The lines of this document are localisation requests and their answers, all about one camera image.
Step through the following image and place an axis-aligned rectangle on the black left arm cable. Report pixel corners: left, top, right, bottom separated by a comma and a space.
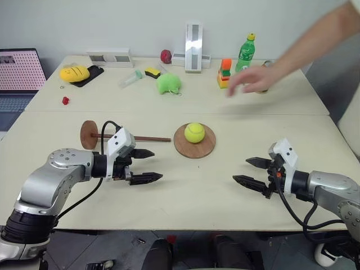
55, 120, 123, 222

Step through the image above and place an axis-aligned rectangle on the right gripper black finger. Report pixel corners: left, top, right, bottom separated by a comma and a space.
245, 156, 273, 169
232, 174, 268, 194

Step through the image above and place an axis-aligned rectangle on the black tray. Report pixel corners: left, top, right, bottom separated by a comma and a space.
73, 65, 105, 88

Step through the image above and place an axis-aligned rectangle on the long white box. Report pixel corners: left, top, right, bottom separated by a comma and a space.
85, 48, 134, 69

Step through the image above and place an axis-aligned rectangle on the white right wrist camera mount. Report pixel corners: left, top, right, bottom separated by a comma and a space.
268, 138, 299, 195

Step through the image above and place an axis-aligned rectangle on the green plush toy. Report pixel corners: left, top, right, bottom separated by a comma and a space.
156, 73, 184, 98

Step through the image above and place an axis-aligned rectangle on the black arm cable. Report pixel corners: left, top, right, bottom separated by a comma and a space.
276, 173, 351, 233
55, 120, 123, 222

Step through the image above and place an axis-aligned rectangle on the colourful toy block stack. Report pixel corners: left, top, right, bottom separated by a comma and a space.
217, 58, 233, 90

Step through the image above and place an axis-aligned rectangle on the yellow-green tennis ball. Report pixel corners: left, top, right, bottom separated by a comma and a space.
183, 122, 205, 144

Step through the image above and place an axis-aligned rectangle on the flat white box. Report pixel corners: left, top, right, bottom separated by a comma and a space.
172, 51, 212, 69

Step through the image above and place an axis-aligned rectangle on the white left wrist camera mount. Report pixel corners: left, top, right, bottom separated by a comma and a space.
105, 127, 137, 181

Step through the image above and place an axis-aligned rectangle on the white round floor object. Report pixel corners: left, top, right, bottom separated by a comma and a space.
314, 242, 339, 267

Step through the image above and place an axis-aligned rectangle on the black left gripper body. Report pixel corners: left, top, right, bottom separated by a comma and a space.
111, 153, 135, 186

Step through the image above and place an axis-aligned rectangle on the tall white box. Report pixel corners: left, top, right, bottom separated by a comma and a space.
184, 20, 204, 74

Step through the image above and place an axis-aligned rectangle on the open laptop computer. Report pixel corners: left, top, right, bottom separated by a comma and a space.
0, 48, 47, 133

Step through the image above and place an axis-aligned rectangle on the black device on floor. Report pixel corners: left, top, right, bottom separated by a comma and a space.
85, 259, 116, 270

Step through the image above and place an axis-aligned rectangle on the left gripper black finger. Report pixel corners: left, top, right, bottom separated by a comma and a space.
130, 148, 156, 160
129, 172, 164, 187

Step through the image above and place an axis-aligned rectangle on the round wooden plate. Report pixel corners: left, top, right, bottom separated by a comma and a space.
173, 123, 218, 160

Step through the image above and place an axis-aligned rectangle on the person's bare hand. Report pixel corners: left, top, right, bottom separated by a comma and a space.
226, 65, 280, 98

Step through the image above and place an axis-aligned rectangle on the red toy fruit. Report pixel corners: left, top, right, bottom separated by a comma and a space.
160, 49, 173, 65

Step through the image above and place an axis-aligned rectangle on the wooden disc with rod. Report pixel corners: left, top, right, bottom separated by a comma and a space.
80, 120, 172, 150

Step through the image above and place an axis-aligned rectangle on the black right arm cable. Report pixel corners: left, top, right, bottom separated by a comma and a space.
276, 173, 351, 233

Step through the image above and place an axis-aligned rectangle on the yellow plush toy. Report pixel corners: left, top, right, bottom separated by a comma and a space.
59, 65, 91, 83

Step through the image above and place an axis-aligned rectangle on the yellow and black sponge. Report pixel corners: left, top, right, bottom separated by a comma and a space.
144, 66, 162, 80

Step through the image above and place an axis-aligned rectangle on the dark rounded shape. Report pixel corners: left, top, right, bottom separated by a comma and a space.
141, 237, 174, 270
211, 232, 254, 270

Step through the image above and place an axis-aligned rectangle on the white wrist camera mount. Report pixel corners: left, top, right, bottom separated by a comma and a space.
268, 138, 299, 195
105, 127, 137, 181

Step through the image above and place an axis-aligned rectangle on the green soda bottle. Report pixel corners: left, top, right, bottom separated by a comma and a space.
235, 33, 257, 73

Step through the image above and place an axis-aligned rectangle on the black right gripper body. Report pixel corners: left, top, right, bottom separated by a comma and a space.
263, 156, 285, 200

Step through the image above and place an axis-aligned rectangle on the clear tube with green cap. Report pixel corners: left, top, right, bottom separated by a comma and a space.
118, 70, 145, 89

